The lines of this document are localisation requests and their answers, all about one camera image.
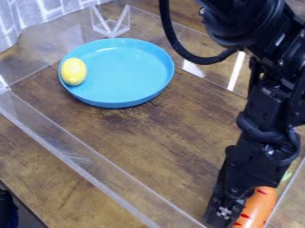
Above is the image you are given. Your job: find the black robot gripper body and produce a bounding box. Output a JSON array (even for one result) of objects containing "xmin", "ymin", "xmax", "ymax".
[{"xmin": 216, "ymin": 136, "xmax": 300, "ymax": 200}]

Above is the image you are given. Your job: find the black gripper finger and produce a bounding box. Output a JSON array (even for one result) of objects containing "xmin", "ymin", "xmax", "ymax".
[{"xmin": 202, "ymin": 185, "xmax": 254, "ymax": 228}]

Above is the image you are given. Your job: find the orange toy carrot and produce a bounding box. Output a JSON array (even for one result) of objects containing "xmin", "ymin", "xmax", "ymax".
[{"xmin": 233, "ymin": 186, "xmax": 278, "ymax": 228}]

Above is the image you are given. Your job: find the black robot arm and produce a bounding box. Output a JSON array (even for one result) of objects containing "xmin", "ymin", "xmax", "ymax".
[{"xmin": 202, "ymin": 0, "xmax": 305, "ymax": 228}]

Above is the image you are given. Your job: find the blue round plate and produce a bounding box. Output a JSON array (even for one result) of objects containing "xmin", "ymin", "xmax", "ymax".
[{"xmin": 58, "ymin": 38, "xmax": 175, "ymax": 109}]

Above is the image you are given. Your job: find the yellow toy lemon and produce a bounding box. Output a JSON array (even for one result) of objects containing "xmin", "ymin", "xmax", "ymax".
[{"xmin": 60, "ymin": 58, "xmax": 87, "ymax": 86}]

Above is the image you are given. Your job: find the white lattice curtain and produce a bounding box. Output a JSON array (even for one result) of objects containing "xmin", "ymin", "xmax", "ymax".
[{"xmin": 0, "ymin": 0, "xmax": 113, "ymax": 52}]

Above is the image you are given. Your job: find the clear acrylic tray wall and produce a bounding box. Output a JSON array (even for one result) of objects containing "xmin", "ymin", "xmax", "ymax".
[{"xmin": 0, "ymin": 89, "xmax": 206, "ymax": 228}]

